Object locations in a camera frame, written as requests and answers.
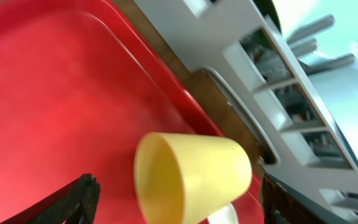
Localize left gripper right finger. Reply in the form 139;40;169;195
259;174;324;224

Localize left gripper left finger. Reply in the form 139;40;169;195
2;174;101;224

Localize yellow plastic cup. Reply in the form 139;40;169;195
134;132;252;223

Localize small light blue bowl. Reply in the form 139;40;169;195
273;0;358;68

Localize large light blue plate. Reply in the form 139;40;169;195
310;67;358;161

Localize grey dishwasher rack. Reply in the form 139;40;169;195
137;0;358;223

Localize white plastic spoon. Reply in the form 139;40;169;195
207;203;239;224

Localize red serving tray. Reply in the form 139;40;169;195
0;0;265;224

